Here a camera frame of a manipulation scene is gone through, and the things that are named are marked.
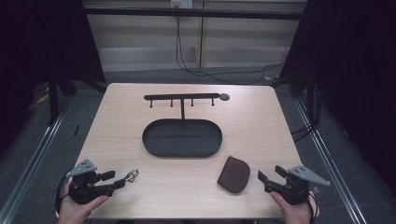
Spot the light wooden wall strip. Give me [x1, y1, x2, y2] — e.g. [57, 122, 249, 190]
[198, 0, 205, 68]

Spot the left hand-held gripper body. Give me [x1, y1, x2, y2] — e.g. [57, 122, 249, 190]
[65, 159, 116, 205]

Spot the silver key ring with keys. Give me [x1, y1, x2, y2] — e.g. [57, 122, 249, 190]
[124, 168, 140, 184]

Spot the left hand-held gripper cable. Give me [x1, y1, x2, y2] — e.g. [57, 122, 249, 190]
[54, 174, 71, 217]

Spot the black hook rack with tray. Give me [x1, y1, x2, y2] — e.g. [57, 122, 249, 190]
[142, 92, 231, 159]

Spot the black metal stand leg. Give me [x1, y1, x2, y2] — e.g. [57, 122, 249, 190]
[48, 71, 61, 127]

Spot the long black floor cable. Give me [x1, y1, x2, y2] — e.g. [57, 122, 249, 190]
[175, 15, 286, 86]

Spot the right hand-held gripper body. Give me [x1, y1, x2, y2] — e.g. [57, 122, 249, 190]
[263, 164, 332, 206]

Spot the right hand-held gripper cable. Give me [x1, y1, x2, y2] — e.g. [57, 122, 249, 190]
[306, 191, 320, 219]

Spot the bundle of black cables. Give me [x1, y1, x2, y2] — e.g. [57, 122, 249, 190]
[290, 83, 322, 143]

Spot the dark curtain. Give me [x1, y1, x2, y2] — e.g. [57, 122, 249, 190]
[0, 0, 106, 155]
[278, 0, 396, 195]

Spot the hand-held gripper cable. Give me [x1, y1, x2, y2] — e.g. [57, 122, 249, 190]
[54, 174, 71, 217]
[306, 191, 320, 219]

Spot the silver floor rail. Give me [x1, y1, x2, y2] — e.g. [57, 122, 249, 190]
[0, 99, 73, 224]
[293, 98, 369, 224]

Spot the person's left hand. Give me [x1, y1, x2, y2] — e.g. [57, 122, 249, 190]
[57, 182, 109, 224]

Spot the white wall socket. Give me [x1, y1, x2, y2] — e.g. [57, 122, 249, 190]
[170, 0, 194, 9]

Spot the brown leather pouch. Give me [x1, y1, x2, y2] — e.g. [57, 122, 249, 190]
[217, 155, 251, 194]

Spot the black horizontal frame bar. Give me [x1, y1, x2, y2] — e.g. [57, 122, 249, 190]
[83, 7, 305, 21]

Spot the person's right hand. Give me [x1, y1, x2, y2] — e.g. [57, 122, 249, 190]
[269, 190, 312, 224]

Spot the yellow tape scrap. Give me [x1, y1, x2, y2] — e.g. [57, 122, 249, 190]
[35, 92, 50, 105]

